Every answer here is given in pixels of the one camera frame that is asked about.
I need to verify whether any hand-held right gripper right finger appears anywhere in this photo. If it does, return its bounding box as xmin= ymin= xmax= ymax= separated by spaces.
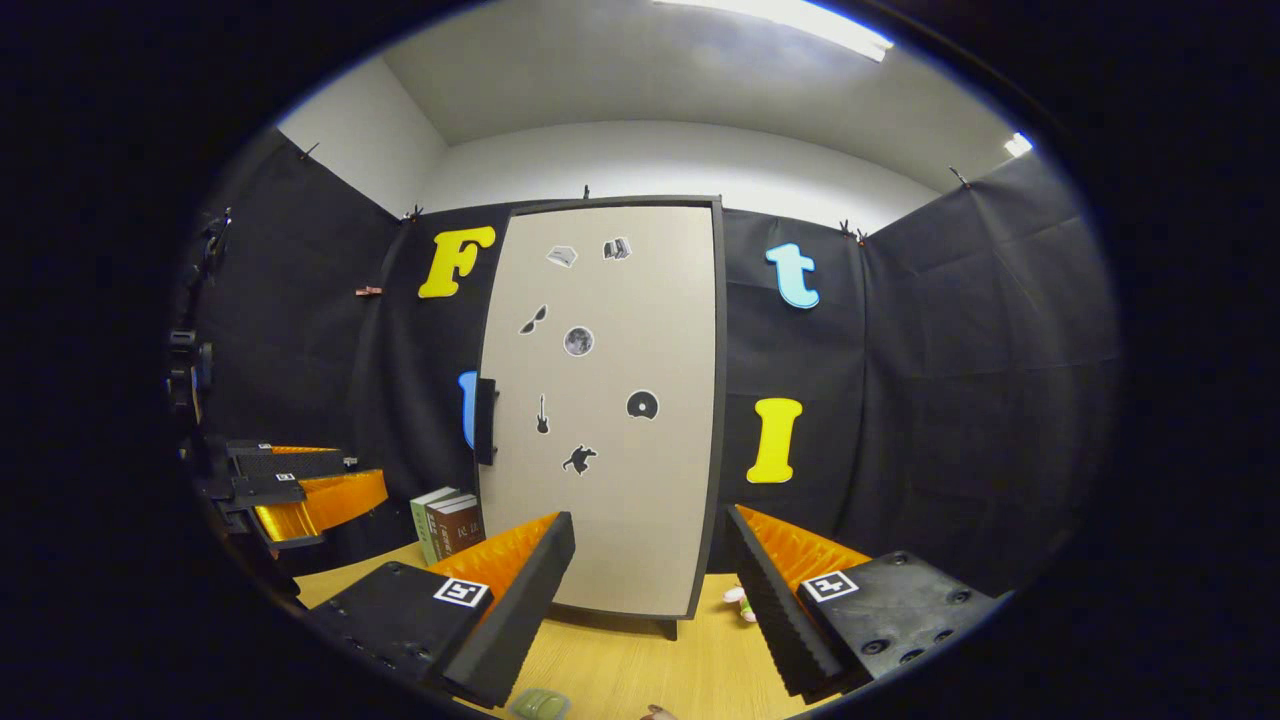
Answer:
xmin=725 ymin=505 xmax=1011 ymax=706

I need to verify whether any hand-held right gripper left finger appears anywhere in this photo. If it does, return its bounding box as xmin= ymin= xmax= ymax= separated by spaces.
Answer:
xmin=300 ymin=512 xmax=577 ymax=711

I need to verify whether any black cabinet door handle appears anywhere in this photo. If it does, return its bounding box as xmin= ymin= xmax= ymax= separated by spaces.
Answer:
xmin=474 ymin=378 xmax=499 ymax=466

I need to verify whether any beige cabinet door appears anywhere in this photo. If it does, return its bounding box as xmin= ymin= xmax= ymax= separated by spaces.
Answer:
xmin=478 ymin=205 xmax=717 ymax=619

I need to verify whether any brown book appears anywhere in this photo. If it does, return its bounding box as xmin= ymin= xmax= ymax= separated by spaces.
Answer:
xmin=437 ymin=497 xmax=487 ymax=557
xmin=425 ymin=492 xmax=477 ymax=561

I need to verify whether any black backdrop cloth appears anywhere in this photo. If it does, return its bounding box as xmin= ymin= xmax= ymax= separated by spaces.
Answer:
xmin=190 ymin=125 xmax=1121 ymax=601

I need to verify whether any long ceiling light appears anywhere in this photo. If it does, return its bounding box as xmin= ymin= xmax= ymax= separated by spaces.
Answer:
xmin=655 ymin=0 xmax=896 ymax=63

